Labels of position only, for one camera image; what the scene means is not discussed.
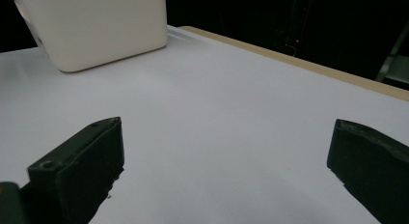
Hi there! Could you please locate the white plastic bin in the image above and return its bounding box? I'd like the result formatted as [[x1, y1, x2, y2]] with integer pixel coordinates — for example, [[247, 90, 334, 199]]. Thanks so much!
[[10, 0, 169, 73]]

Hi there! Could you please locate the metal stand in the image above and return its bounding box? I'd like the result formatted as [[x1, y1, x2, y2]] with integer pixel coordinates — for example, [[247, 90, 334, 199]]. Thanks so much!
[[375, 20, 409, 87]]

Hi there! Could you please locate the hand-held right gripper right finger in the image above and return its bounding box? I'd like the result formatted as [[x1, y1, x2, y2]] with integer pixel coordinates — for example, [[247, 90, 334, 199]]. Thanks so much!
[[326, 118, 409, 224]]

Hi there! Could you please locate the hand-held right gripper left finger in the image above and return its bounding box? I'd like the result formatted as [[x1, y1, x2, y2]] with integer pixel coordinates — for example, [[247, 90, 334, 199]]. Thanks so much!
[[27, 116, 125, 224]]

